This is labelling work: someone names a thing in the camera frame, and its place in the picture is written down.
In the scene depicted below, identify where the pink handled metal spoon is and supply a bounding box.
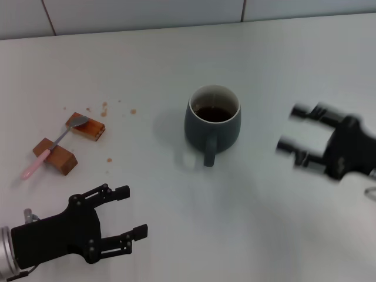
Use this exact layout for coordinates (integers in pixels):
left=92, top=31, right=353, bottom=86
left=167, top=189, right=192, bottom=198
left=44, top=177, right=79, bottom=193
left=20, top=115, right=89, bottom=180

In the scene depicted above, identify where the matte notched wooden block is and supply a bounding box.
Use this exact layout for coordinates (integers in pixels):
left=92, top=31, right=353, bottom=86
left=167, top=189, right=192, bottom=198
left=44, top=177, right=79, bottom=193
left=32, top=137, right=79, bottom=176

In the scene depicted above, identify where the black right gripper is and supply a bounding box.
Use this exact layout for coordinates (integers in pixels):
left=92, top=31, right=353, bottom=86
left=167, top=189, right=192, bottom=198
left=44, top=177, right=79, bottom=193
left=275, top=102, right=376, bottom=183

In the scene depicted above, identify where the glossy grooved wooden block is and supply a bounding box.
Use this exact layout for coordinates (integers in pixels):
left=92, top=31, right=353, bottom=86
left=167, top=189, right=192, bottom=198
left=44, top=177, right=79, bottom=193
left=65, top=112, right=106, bottom=143

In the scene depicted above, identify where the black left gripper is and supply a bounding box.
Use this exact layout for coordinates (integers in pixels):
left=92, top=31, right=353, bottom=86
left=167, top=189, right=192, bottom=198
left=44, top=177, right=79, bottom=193
left=11, top=183, right=149, bottom=270

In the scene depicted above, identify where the metal plug on left wrist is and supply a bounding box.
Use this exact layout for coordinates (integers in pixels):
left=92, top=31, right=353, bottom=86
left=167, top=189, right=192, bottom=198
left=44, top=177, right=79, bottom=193
left=22, top=207, right=41, bottom=224

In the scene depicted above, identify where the grey ceramic coffee cup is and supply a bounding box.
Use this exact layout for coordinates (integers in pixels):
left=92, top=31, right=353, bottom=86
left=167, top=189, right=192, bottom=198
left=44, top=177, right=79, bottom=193
left=184, top=84, right=243, bottom=167

